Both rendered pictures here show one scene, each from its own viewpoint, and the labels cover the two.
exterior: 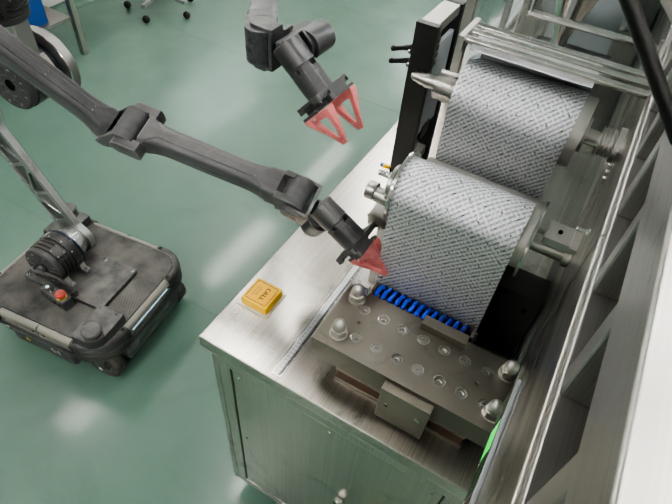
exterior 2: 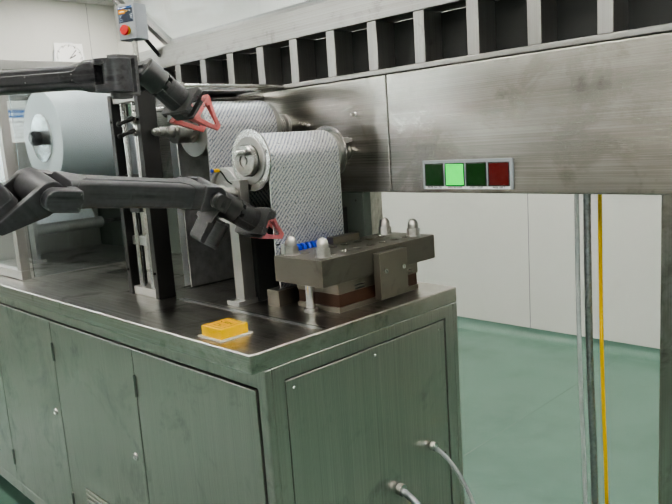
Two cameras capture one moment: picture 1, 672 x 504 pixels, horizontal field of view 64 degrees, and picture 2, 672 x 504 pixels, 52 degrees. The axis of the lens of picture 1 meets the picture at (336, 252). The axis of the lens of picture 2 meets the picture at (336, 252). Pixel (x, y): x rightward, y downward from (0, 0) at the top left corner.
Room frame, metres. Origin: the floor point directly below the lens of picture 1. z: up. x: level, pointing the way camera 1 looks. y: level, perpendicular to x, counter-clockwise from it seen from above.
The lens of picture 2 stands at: (0.06, 1.38, 1.29)
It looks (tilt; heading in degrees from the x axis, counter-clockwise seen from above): 9 degrees down; 290
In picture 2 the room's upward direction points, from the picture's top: 4 degrees counter-clockwise
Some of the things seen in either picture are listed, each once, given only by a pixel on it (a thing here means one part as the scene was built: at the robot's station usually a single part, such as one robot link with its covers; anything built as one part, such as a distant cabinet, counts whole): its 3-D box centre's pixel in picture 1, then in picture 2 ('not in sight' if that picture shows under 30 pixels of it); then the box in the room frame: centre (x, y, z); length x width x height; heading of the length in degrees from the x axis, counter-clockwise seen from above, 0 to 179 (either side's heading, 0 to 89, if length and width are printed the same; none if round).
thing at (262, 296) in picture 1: (262, 296); (224, 328); (0.76, 0.16, 0.91); 0.07 x 0.07 x 0.02; 64
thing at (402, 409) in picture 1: (402, 411); (392, 273); (0.48, -0.16, 0.96); 0.10 x 0.03 x 0.11; 64
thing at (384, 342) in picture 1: (418, 362); (358, 256); (0.57, -0.18, 1.00); 0.40 x 0.16 x 0.06; 64
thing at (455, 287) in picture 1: (432, 280); (309, 214); (0.69, -0.20, 1.10); 0.23 x 0.01 x 0.18; 64
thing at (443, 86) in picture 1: (450, 88); (182, 130); (1.03, -0.21, 1.33); 0.06 x 0.06 x 0.06; 64
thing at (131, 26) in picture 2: not in sight; (130, 22); (1.28, -0.38, 1.66); 0.07 x 0.07 x 0.10; 80
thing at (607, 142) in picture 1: (600, 140); (275, 126); (0.90, -0.49, 1.33); 0.07 x 0.07 x 0.07; 64
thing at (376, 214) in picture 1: (380, 238); (236, 243); (0.85, -0.10, 1.05); 0.06 x 0.05 x 0.31; 64
